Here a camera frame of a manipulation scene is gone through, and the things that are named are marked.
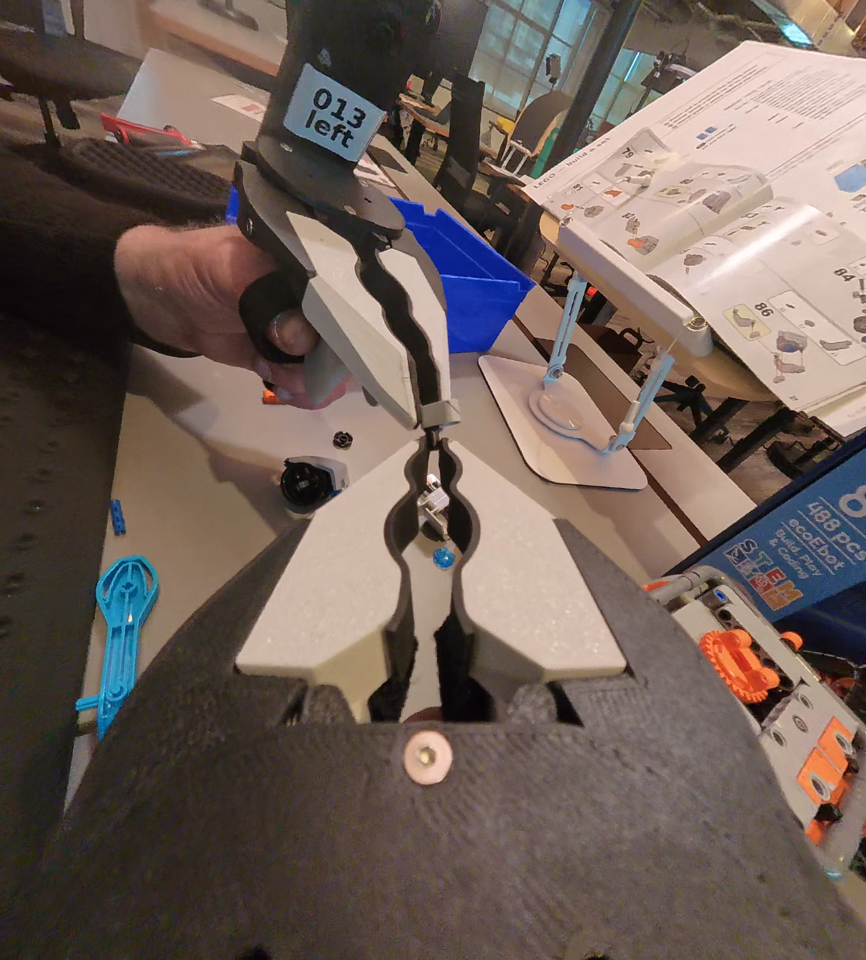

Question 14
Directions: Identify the blue cardboard box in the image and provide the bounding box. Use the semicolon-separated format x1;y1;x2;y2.
670;402;866;631

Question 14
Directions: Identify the person's left forearm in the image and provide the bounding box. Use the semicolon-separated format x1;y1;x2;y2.
0;135;141;324

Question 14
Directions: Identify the black office chair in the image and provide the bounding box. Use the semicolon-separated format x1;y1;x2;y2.
0;0;146;144

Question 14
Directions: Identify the white stand platform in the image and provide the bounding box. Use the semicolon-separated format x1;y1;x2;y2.
550;210;711;354

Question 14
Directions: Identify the light blue paddle piece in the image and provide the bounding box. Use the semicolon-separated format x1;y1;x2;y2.
76;555;161;739

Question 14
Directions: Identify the instruction booklet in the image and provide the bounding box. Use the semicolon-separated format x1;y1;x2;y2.
523;42;866;439

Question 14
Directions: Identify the grey axle connector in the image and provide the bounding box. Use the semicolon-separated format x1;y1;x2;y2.
415;398;464;439

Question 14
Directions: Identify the large grey tracked brick vehicle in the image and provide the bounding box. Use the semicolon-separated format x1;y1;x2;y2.
643;567;866;886

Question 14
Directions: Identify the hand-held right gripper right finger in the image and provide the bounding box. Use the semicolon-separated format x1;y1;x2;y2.
436;438;629;703

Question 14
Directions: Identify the small grey orange brick assembly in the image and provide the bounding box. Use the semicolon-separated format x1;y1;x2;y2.
415;468;456;544

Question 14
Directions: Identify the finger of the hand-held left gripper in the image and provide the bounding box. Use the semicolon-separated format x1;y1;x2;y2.
283;207;422;433
370;237;456;414

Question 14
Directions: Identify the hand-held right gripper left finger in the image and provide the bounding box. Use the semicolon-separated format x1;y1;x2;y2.
235;438;422;699

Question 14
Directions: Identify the person's left hand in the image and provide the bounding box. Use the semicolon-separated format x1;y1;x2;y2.
115;222;351;409

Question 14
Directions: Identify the black dimpled foam mat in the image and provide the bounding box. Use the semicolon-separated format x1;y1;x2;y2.
0;308;134;960

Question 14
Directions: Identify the blue storage bin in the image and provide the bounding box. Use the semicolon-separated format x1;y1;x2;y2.
388;195;536;358

